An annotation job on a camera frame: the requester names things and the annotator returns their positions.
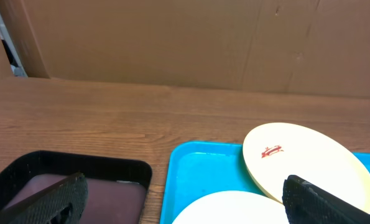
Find black water tray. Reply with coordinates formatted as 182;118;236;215
0;151;152;224

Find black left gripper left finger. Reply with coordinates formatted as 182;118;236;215
0;172;88;224

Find brown cardboard back wall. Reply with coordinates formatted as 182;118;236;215
0;0;370;97

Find yellow plate with stain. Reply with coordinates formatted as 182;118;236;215
243;123;370;214

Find white plate with stain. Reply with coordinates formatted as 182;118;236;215
173;190;289;224

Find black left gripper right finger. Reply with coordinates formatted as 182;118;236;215
282;175;370;224

